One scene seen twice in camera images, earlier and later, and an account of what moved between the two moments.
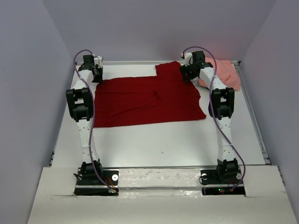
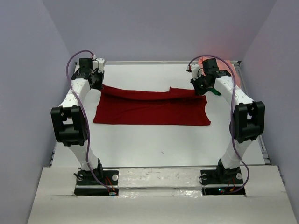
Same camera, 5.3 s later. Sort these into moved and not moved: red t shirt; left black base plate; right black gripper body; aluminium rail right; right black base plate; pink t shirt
Moved: right black gripper body; red t shirt
Not moved: pink t shirt; left black base plate; right black base plate; aluminium rail right
